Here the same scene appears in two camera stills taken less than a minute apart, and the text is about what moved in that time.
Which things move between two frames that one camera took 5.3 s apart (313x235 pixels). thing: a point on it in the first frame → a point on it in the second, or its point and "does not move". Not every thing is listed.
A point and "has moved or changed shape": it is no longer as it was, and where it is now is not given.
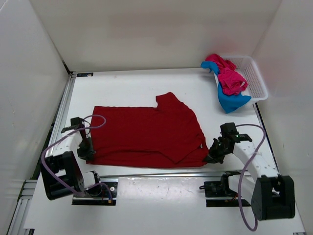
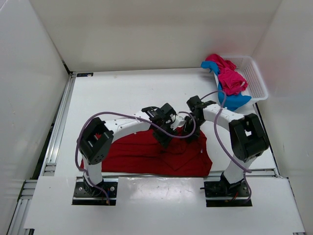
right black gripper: (217, 158) → (195, 133)
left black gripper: (88, 154) → (164, 140)
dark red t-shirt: (167, 135) has moved or changed shape
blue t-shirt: (229, 102) does not move
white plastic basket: (245, 64) does not move
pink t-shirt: (231, 82) does not move
